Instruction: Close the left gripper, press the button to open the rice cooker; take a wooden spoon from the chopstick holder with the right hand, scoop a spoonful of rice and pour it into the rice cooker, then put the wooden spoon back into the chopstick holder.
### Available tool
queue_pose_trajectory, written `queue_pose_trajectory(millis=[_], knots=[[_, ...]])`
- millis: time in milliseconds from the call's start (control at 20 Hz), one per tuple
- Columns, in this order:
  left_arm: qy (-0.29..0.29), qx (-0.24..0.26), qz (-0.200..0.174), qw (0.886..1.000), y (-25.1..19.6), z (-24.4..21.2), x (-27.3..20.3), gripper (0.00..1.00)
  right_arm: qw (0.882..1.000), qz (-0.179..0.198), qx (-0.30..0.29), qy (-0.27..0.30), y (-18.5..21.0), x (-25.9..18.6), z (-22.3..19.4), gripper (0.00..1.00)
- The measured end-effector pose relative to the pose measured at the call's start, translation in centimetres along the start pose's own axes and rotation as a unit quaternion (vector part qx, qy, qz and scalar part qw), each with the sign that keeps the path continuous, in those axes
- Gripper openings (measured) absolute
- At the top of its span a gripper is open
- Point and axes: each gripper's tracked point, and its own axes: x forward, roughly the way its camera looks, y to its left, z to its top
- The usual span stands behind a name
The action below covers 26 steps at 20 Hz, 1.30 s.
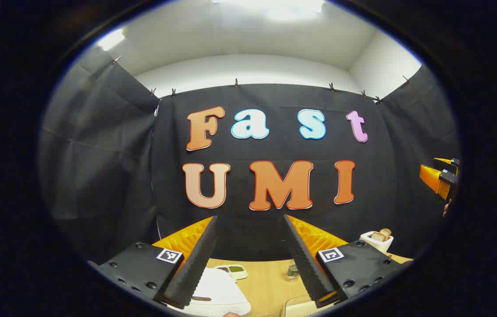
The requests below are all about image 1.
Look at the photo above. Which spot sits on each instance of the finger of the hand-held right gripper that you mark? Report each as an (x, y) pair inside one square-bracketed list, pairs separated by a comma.
[(431, 178), (444, 161)]

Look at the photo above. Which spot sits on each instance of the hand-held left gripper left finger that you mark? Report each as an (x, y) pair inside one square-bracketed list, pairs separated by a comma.
[(193, 264)]

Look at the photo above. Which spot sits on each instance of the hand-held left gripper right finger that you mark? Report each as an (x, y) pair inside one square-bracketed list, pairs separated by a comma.
[(303, 264)]

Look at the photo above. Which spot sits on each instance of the white rice cooker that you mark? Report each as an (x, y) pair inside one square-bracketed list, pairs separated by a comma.
[(222, 290)]

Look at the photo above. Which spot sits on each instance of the white divided dish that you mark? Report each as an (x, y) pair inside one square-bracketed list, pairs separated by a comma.
[(235, 270)]

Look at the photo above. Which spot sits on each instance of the clear plastic container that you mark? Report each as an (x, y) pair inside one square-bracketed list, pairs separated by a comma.
[(299, 308)]

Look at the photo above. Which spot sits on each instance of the toast bread slice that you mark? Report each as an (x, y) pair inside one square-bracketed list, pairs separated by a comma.
[(386, 232), (378, 237)]

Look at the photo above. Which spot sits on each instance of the white toaster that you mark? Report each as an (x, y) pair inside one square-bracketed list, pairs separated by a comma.
[(376, 244)]

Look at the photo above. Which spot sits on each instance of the black backdrop cloth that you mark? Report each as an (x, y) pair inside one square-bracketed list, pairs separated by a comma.
[(275, 97)]

